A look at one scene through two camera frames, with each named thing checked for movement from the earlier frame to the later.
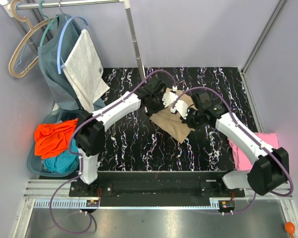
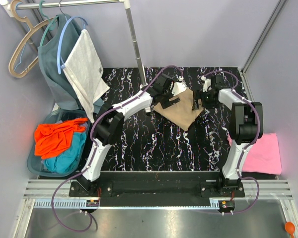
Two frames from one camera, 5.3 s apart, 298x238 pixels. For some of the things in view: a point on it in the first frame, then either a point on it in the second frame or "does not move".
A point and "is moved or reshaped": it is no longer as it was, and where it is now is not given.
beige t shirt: x=172 y=123 is moved or reshaped
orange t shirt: x=52 y=139 does not move
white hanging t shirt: x=83 y=71 does not move
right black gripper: x=187 y=121 → x=199 y=94
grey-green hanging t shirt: x=52 y=53 does not move
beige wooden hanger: x=31 y=29 does not move
